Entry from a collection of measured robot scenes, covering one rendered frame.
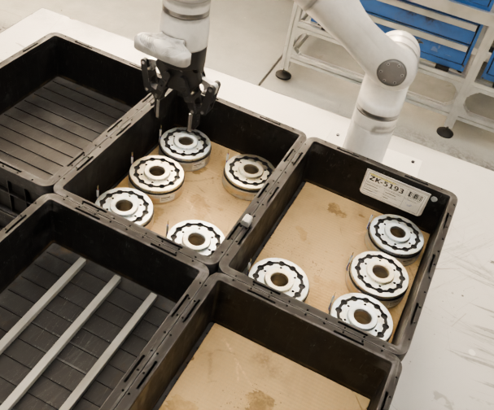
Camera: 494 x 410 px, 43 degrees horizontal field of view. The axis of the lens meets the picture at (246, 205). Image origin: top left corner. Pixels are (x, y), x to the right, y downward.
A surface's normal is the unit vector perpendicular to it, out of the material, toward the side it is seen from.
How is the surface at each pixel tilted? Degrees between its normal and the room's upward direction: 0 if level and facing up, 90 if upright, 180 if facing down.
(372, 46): 81
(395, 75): 87
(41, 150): 0
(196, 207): 0
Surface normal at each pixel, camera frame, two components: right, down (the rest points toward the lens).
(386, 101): 0.14, -0.47
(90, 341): 0.15, -0.71
